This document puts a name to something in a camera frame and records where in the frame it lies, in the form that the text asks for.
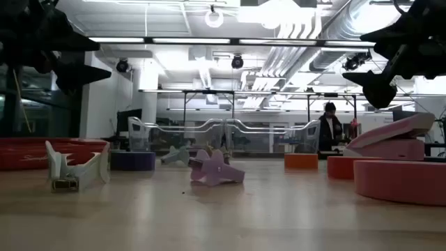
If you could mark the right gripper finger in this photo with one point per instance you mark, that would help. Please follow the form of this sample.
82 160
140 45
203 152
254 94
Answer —
393 36
378 89

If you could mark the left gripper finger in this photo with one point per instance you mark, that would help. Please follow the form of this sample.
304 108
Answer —
76 76
66 40

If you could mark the pink stapler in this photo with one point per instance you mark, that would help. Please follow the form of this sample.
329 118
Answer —
393 148

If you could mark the red tape roll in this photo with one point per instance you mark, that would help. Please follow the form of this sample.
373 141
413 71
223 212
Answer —
339 168

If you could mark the red stapler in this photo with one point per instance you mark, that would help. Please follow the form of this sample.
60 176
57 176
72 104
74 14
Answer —
28 153

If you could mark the pink tape roll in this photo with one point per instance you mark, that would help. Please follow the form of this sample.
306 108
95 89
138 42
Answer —
400 181

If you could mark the purple tape roll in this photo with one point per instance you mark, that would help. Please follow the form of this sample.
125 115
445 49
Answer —
132 161

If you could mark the blue staple remover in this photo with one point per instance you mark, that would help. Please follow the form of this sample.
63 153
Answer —
176 156

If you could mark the pale grey-green staple remover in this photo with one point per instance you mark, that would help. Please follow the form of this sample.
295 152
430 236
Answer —
87 171

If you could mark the black computer monitor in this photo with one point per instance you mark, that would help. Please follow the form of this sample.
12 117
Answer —
400 115
129 120

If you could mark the small red object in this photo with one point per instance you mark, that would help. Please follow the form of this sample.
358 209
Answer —
353 127

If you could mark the person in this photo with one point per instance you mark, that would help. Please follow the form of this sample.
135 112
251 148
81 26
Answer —
329 130

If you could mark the clear plastic bin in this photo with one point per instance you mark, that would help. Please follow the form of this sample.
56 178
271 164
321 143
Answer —
306 134
139 134

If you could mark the long ceiling light bar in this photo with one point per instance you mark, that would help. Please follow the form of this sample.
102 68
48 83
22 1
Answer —
191 40

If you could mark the black hanging camera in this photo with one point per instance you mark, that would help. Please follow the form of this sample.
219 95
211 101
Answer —
355 61
237 61
122 65

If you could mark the silver ventilation duct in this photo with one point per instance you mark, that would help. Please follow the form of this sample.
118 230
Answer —
345 28

